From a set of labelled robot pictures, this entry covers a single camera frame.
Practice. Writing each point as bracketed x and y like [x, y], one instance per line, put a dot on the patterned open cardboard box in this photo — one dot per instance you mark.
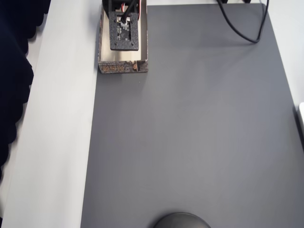
[123, 67]

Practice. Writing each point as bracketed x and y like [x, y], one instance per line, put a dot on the dark blue curtain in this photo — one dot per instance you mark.
[12, 71]

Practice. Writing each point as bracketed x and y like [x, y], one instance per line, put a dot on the grey table mat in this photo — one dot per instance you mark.
[178, 142]

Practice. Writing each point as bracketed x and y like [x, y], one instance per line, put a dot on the black round-base stand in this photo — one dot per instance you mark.
[181, 221]

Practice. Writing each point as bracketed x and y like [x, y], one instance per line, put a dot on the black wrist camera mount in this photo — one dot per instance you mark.
[123, 35]

